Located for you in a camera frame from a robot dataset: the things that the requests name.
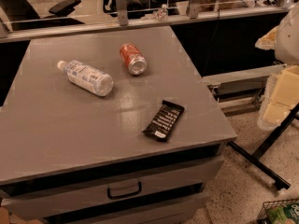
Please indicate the small bottle on ledge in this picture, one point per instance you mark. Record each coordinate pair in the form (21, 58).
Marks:
(162, 13)

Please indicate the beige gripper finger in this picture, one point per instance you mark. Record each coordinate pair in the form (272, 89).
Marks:
(268, 41)
(281, 95)

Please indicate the grey cabinet with drawers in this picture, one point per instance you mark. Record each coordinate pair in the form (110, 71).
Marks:
(61, 146)

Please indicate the wire basket with green bag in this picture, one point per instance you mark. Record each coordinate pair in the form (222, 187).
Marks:
(279, 212)

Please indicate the red coke can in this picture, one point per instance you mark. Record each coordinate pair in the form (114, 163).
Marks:
(133, 59)

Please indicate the black drawer handle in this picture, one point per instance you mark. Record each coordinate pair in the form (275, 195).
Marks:
(125, 190)

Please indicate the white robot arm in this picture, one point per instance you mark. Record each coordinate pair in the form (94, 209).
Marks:
(287, 40)

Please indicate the clear plastic water bottle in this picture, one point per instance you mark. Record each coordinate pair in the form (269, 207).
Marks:
(87, 77)

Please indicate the grey metal railing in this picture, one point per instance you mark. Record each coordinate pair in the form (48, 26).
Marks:
(122, 23)

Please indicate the black snack bar wrapper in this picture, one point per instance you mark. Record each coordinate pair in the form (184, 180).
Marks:
(163, 123)

